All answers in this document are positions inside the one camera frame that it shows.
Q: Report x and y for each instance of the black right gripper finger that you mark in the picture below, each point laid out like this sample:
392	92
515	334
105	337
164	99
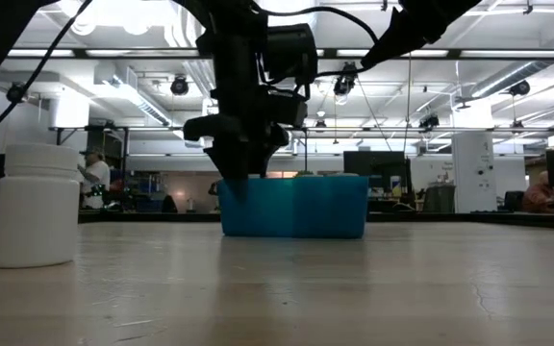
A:
397	42

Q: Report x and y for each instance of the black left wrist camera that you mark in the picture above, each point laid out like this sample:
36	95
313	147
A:
291	53

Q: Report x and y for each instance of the grey office chair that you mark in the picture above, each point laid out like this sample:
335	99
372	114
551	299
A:
439	199

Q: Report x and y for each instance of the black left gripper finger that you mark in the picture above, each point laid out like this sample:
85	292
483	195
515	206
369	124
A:
255	161
229	161

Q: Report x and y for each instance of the teal plastic basket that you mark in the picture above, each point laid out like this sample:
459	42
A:
306	211

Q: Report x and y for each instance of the black aluminium table frame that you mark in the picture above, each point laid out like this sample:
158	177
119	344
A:
450	218

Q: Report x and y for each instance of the black ceiling spotlight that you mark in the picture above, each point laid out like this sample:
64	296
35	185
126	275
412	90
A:
179	85
344	85
16	91
428	121
520	88

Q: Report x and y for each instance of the white building pillar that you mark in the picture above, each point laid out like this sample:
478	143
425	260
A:
474	163

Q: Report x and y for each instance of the person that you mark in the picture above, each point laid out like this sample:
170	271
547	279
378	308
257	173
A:
95	180
541	192

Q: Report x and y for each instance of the white pill bottle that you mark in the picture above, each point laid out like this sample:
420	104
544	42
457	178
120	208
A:
36	216

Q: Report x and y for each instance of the long ceiling light fixture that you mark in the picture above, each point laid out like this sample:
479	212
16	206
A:
512	54

